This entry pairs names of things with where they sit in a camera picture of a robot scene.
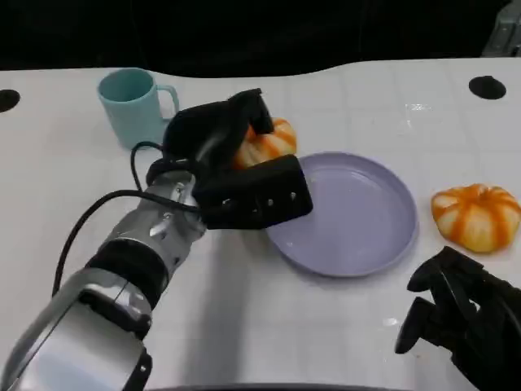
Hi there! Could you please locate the lilac plate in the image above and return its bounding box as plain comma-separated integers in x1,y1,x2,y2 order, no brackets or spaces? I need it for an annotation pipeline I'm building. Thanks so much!
264,151,420,279

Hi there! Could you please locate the grey background machine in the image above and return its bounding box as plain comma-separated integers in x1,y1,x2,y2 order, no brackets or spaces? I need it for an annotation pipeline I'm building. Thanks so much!
479,0,521,58

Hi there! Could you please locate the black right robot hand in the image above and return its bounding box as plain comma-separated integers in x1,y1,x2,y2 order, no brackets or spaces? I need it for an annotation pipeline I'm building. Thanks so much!
394,246,521,391

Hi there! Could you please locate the black table cable hole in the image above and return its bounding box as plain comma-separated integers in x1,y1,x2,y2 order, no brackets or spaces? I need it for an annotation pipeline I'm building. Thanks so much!
0,88,21,114
467,75,507,100

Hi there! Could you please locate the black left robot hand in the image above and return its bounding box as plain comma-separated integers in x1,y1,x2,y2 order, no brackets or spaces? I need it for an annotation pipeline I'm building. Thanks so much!
193,88,314,231

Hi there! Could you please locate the pale green mug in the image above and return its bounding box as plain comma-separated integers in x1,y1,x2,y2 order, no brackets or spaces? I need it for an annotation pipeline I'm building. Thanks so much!
96,68,180,150

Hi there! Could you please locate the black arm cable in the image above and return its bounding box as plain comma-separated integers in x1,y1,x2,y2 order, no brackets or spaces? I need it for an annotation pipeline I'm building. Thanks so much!
129,140,195,192
51,189,200,297

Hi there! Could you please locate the orange and white bread roll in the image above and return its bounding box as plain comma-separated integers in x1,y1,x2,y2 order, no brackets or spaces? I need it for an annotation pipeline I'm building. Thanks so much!
231,117,298,171
431,183,521,254

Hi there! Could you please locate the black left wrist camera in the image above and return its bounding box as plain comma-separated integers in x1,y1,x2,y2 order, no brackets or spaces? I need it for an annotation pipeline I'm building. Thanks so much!
161,100,235,159

